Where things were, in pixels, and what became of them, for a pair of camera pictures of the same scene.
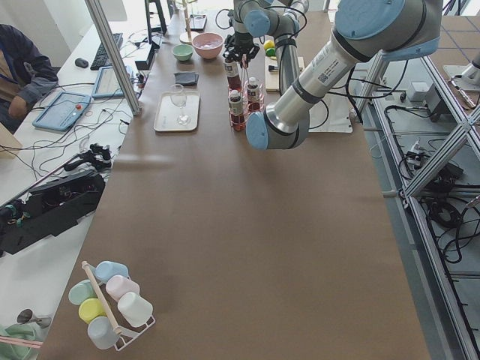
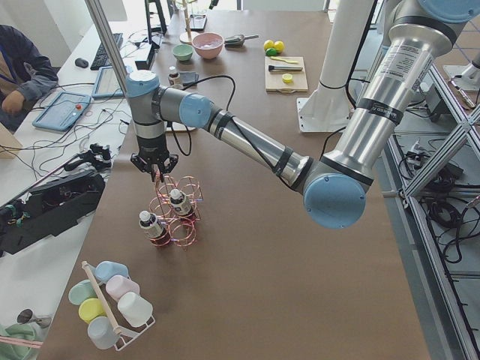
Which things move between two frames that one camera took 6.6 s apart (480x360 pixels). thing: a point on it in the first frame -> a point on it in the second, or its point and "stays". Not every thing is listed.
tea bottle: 253,95 -> 181,205
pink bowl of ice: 208,45 stays
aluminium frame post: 100,22 stays
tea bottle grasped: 232,75 -> 174,76
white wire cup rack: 124,336 stays
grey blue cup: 102,333 stays
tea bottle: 236,111 -> 156,232
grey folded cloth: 187,79 stays
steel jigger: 27,316 stays
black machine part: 52,208 stays
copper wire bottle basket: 244,95 -> 178,204
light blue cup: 104,271 stays
